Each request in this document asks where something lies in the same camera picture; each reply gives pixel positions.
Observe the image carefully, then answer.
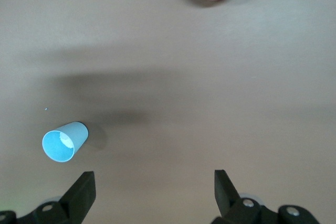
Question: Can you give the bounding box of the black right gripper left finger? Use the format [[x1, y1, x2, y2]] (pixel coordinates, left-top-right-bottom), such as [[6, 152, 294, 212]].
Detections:
[[15, 170, 96, 224]]

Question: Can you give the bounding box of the blue cup with white mark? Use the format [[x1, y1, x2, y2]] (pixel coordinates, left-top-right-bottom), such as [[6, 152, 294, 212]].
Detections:
[[41, 121, 89, 163]]

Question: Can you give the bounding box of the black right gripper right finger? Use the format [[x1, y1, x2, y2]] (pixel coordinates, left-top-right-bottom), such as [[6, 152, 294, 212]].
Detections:
[[212, 169, 318, 224]]

